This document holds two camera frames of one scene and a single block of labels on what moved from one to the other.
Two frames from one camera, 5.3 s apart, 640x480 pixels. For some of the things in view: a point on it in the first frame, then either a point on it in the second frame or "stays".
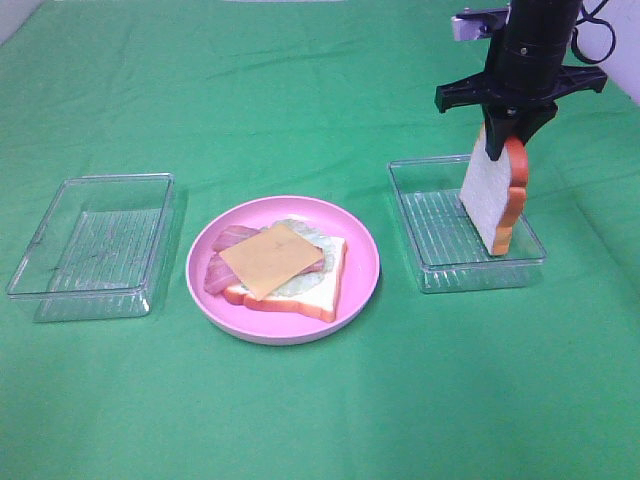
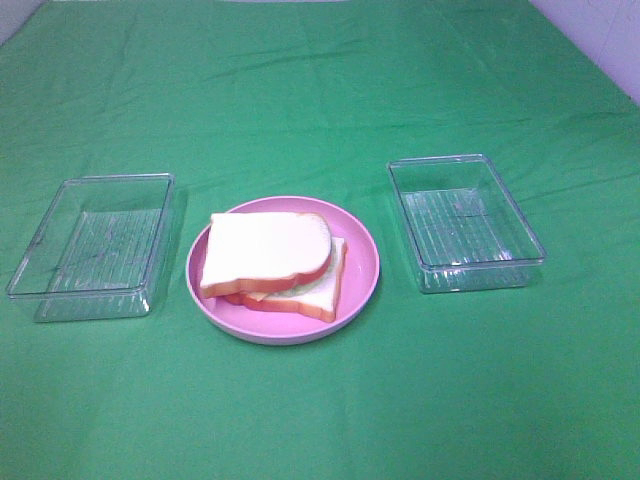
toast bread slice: x=493 y=192 → x=250 y=252
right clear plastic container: x=445 y=245 stays
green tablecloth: x=242 y=100 stays
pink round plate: x=269 y=323 stays
